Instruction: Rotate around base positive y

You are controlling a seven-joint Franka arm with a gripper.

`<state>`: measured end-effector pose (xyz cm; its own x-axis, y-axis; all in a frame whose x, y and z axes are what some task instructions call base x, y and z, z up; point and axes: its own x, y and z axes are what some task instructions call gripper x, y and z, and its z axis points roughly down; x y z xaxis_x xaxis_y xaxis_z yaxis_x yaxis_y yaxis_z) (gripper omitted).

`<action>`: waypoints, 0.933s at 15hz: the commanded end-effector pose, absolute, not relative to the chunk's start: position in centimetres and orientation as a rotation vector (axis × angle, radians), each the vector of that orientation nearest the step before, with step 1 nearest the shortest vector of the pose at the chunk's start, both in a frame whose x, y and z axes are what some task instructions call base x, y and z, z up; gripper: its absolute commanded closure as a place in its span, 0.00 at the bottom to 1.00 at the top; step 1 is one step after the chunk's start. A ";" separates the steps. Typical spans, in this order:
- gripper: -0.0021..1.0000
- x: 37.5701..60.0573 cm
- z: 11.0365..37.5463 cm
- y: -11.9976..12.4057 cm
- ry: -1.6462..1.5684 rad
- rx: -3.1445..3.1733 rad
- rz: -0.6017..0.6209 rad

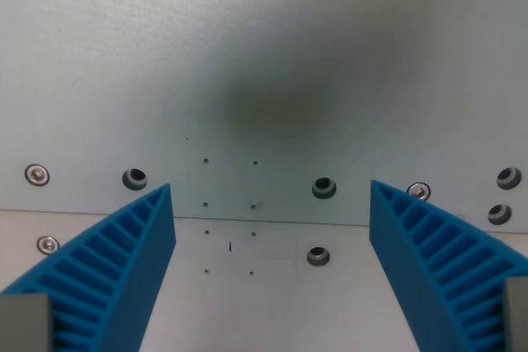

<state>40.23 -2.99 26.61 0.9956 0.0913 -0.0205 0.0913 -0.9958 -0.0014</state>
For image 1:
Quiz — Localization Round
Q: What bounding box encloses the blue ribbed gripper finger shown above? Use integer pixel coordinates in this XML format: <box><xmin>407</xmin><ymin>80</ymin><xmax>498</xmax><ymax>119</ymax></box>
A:
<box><xmin>368</xmin><ymin>179</ymin><xmax>528</xmax><ymax>352</ymax></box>
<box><xmin>0</xmin><ymin>183</ymin><xmax>177</xmax><ymax>352</ymax></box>

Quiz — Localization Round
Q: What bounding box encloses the silver socket screw with washer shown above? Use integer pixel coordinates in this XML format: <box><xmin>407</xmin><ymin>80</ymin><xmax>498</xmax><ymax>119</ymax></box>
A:
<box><xmin>36</xmin><ymin>235</ymin><xmax>60</xmax><ymax>254</ymax></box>
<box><xmin>406</xmin><ymin>181</ymin><xmax>432</xmax><ymax>201</ymax></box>
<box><xmin>24</xmin><ymin>163</ymin><xmax>51</xmax><ymax>186</ymax></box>

